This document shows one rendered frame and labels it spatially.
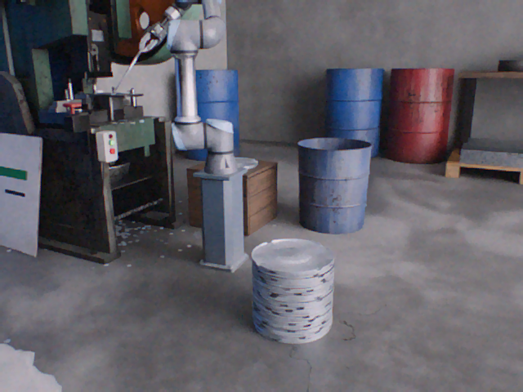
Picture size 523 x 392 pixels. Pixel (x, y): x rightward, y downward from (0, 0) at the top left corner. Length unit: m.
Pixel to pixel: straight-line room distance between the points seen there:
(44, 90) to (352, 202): 1.73
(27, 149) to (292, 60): 3.63
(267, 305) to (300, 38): 4.22
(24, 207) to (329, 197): 1.58
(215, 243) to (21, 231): 1.04
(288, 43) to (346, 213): 3.30
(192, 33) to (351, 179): 1.14
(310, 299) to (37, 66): 1.78
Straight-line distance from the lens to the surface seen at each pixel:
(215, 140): 1.96
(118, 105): 2.43
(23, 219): 2.56
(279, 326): 1.57
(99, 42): 2.49
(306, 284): 1.50
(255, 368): 1.50
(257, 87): 5.67
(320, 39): 5.34
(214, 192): 1.99
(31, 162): 2.48
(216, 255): 2.09
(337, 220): 2.52
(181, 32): 1.92
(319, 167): 2.44
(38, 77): 2.57
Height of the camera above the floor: 0.91
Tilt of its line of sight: 16 degrees down
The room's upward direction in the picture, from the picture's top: 1 degrees counter-clockwise
